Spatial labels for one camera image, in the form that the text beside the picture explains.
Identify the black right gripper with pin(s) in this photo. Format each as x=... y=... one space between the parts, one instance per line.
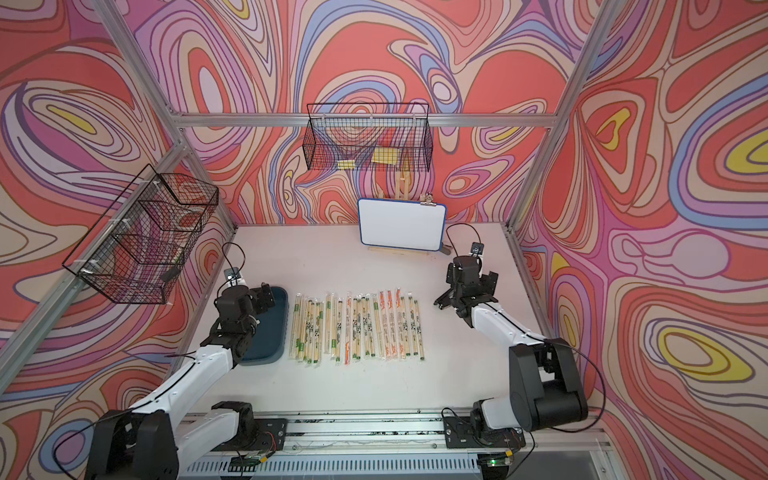
x=488 y=282

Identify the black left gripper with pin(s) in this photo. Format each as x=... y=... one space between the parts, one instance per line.
x=255 y=298

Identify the red striped chopsticks pair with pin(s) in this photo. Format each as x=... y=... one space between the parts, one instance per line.
x=384 y=326

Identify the panda chopsticks pair fifteenth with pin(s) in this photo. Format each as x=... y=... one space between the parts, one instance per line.
x=338 y=327

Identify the green band chopsticks pair eleventh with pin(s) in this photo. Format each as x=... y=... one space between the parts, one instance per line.
x=361 y=328

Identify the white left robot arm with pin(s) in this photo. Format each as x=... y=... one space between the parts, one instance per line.
x=150 y=439

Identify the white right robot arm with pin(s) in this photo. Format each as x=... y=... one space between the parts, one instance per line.
x=545 y=390

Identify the teal plastic storage box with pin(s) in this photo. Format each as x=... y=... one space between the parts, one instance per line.
x=268 y=343

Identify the small white whiteboard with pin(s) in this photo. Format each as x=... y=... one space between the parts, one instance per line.
x=402 y=225

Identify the wooden whiteboard stand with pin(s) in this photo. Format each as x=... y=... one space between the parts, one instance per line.
x=402 y=186

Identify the black wire basket left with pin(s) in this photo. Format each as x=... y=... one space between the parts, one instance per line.
x=137 y=249

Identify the black wire basket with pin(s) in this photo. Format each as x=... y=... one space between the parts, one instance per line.
x=137 y=249
x=387 y=136

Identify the black wire basket back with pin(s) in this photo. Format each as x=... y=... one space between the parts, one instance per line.
x=387 y=136

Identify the aluminium frame post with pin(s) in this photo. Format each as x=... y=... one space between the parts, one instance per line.
x=124 y=39

